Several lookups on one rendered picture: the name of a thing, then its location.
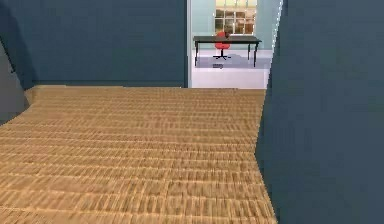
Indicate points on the window with grid panes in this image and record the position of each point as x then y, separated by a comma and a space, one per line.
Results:
236, 20

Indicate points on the red office chair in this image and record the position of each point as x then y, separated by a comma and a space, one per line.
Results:
222, 45

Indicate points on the black table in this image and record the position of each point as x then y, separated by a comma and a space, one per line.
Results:
233, 39

